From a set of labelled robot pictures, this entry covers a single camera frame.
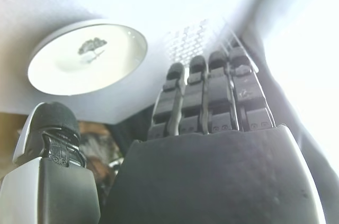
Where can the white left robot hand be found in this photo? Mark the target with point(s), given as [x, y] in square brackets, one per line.
[212, 176]

